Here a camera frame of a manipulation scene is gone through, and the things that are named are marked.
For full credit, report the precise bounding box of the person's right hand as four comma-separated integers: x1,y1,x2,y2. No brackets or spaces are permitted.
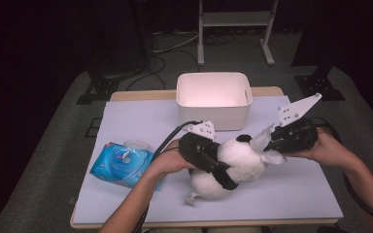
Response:
286,127,354,169

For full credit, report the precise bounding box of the black floor hatch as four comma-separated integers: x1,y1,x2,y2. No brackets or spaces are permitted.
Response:
85,117,103,139

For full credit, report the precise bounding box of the blue wet wipes pack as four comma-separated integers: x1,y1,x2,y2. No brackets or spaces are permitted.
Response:
89,139,163,190

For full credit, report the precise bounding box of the left hand-held gripper cable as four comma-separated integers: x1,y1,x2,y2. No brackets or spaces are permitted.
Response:
131,119,202,233

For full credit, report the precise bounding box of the panda plush toy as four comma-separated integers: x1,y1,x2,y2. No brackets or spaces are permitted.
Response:
184,134,275,207

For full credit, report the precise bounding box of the light wooden table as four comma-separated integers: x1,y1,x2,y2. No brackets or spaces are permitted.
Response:
70,85,339,229

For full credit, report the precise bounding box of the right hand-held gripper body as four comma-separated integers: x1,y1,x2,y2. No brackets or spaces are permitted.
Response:
273,92,323,153

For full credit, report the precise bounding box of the black stand base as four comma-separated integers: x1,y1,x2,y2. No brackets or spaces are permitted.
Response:
76,69,124,105
293,66,346,102

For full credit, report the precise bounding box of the white wet wipe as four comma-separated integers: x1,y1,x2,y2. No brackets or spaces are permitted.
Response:
249,124,288,166

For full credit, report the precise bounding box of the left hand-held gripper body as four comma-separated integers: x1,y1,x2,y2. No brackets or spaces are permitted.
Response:
178,120,221,173

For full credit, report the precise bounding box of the person's left hand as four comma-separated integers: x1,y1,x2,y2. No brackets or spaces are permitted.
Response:
147,139,197,179

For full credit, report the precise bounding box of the white metal stand frame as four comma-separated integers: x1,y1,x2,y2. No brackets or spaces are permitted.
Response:
196,0,280,67

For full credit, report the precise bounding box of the black floor cable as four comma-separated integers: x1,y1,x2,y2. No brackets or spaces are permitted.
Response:
125,50,201,91

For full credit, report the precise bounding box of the white plastic storage box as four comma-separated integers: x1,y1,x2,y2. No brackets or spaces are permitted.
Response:
176,71,254,132

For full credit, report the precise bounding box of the grey floor cable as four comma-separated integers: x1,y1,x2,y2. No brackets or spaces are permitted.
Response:
152,30,202,54

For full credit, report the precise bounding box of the black cable bundle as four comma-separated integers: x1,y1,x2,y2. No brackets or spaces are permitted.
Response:
203,32,238,47

